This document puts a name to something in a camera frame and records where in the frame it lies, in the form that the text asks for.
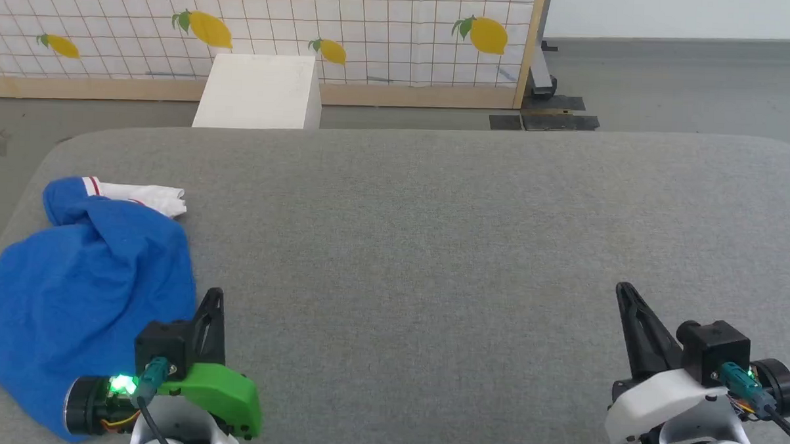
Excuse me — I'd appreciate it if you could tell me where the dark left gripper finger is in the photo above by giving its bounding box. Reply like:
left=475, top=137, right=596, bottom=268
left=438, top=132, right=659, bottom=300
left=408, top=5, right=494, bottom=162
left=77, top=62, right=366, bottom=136
left=208, top=287, right=229, bottom=366
left=189, top=288, right=217, bottom=368

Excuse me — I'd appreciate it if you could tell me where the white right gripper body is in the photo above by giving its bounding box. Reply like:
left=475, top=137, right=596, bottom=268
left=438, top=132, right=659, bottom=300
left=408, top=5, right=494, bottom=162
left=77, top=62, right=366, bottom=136
left=603, top=351, right=790, bottom=444

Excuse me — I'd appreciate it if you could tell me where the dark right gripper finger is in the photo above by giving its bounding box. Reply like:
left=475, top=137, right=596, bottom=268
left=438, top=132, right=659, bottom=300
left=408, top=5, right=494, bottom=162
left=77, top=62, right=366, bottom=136
left=619, top=282, right=687, bottom=381
left=612, top=281, right=650, bottom=382

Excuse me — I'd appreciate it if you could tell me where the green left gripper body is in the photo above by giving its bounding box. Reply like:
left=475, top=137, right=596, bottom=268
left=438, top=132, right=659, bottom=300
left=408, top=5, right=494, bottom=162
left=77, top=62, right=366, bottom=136
left=63, top=358, right=265, bottom=443

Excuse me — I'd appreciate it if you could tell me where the blue shirt with white collar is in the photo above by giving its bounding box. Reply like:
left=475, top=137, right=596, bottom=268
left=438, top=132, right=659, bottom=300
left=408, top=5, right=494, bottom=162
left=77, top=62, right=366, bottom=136
left=0, top=173, right=202, bottom=444

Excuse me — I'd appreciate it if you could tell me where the grey fabric sofa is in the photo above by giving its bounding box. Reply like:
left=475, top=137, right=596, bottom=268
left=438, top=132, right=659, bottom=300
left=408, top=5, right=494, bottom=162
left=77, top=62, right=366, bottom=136
left=0, top=108, right=790, bottom=444

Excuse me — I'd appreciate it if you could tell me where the black floor plate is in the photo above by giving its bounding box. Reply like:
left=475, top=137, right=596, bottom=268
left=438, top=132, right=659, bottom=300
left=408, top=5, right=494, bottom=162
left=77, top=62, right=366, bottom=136
left=489, top=93, right=602, bottom=135

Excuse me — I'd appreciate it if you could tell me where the white box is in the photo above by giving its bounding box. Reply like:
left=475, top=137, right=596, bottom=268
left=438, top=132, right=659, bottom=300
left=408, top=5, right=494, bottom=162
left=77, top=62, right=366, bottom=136
left=192, top=52, right=324, bottom=132

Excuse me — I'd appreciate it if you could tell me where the grey metal partition foot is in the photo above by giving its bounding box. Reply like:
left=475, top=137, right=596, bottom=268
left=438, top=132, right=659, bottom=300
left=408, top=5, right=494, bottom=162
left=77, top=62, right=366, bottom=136
left=527, top=39, right=560, bottom=101

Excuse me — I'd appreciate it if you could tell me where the lemon print partition screen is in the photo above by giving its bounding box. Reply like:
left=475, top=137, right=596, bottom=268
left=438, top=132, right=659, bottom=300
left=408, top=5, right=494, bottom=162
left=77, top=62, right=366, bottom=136
left=0, top=0, right=549, bottom=117

